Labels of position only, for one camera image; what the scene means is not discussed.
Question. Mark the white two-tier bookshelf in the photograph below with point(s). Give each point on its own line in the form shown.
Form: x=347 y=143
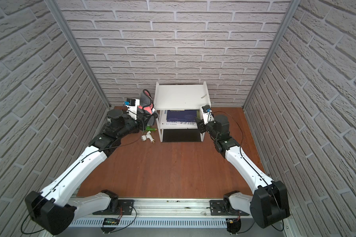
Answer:
x=180 y=97

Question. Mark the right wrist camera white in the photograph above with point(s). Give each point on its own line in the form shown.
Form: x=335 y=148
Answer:
x=207 y=114

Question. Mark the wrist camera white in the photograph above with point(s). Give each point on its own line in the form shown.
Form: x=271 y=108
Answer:
x=132 y=107
x=207 y=114

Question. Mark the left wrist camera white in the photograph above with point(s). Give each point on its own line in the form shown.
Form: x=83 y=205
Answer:
x=132 y=107

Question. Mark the grey and pink microfibre cloth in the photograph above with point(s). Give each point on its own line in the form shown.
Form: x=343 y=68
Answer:
x=146 y=105

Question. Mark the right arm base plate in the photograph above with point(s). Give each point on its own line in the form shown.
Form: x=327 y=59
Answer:
x=223 y=208

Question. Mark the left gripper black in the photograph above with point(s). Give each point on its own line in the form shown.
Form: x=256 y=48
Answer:
x=144 y=117

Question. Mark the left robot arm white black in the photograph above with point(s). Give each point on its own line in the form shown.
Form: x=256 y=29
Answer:
x=52 y=207

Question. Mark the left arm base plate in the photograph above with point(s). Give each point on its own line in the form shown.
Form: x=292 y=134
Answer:
x=118 y=207

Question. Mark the green pipe fitting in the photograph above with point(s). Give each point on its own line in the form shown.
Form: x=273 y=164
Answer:
x=149 y=128

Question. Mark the white pipe fitting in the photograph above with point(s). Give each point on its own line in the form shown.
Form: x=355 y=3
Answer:
x=149 y=137

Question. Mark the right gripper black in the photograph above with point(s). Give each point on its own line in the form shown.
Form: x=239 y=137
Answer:
x=201 y=126

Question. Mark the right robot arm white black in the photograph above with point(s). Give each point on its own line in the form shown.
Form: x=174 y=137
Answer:
x=268 y=203

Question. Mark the aluminium front rail frame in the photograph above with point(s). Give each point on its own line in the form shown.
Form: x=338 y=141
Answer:
x=163 y=213

